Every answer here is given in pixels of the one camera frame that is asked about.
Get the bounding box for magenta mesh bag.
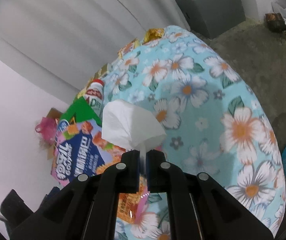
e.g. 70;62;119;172
35;116;58;143

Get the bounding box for grey curtain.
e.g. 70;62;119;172
0;0;191;105

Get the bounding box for grey cabinet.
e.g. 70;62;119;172
174;0;246;40

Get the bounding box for orange wrapper with pink film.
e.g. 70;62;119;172
118;175;150;224

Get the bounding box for white tissue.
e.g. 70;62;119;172
101;99;167;155

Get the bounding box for green snack packet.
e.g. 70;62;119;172
59;96;103;128

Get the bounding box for blue floral blanket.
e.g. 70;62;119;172
103;25;286;240

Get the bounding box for gold crinkled wrapper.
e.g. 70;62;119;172
143;27;165;43

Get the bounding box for gold patterned packet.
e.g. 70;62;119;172
78;64;111;98

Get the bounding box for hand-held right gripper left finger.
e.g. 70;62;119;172
6;150;141;240

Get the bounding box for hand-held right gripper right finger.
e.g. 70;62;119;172
146;149;275;240

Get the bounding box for pink blue snack bag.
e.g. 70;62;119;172
50;120;131;187

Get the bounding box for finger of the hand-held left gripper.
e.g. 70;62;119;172
43;186;66;202

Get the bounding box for brown cardboard box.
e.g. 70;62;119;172
45;107;61;119

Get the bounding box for white bottle with red label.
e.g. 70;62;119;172
84;79;106;117

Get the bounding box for dark box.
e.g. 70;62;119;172
265;12;286;33

